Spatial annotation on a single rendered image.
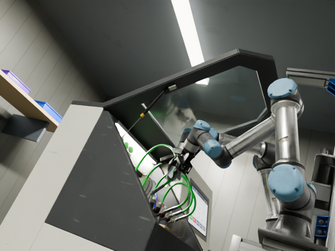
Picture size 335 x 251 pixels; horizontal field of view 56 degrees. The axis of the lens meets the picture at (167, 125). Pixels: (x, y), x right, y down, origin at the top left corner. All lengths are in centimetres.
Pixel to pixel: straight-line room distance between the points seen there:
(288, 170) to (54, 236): 107
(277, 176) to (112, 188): 75
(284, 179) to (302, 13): 166
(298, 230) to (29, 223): 124
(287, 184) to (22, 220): 128
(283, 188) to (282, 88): 44
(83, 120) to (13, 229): 67
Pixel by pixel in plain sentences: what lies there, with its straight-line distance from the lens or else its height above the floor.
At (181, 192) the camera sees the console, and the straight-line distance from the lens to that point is 216.
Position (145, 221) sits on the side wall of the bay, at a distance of 136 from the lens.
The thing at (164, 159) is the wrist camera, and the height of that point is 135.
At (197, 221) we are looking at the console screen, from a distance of 244.
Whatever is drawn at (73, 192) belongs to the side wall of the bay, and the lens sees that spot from 165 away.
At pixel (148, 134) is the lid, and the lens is 202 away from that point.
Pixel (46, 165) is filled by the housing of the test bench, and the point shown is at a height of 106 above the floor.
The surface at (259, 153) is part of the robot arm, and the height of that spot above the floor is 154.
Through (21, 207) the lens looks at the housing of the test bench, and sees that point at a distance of 185.
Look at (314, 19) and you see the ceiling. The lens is 264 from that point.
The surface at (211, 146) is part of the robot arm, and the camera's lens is 139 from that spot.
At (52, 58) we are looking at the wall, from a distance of 388.
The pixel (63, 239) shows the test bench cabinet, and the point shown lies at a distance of 158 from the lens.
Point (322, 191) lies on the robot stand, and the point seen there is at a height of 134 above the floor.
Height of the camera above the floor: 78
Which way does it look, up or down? 24 degrees up
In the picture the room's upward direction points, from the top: 22 degrees clockwise
